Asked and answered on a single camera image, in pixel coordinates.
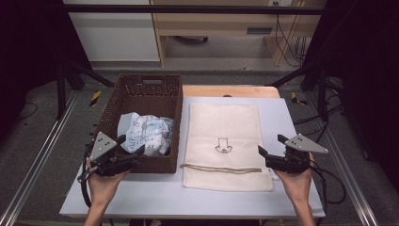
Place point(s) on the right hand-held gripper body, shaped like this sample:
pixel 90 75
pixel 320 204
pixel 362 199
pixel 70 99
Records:
pixel 301 144

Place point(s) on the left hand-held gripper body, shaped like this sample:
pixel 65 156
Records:
pixel 102 146

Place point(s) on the white blue printed cloth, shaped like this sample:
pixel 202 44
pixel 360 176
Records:
pixel 147 132

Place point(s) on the brown wicker basket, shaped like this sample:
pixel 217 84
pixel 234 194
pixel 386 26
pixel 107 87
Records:
pixel 141 100

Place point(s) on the person's right hand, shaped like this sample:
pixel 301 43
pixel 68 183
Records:
pixel 299 185

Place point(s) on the person's left hand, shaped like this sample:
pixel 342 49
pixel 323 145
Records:
pixel 102 188

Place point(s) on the white board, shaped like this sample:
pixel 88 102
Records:
pixel 156 194

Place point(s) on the wooden table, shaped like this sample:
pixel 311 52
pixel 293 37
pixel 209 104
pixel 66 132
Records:
pixel 213 91

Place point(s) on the black curtain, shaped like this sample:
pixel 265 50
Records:
pixel 367 78
pixel 28 47

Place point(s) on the white cabinet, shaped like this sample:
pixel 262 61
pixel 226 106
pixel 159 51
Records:
pixel 116 37

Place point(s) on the wooden desk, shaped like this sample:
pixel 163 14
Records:
pixel 216 22

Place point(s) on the aluminium rail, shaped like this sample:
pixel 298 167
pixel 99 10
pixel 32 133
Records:
pixel 345 175
pixel 37 157

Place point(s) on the black frame stand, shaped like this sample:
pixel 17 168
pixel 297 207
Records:
pixel 61 91
pixel 322 94

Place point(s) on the black horizontal frame bar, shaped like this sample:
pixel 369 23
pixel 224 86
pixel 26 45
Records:
pixel 188 9

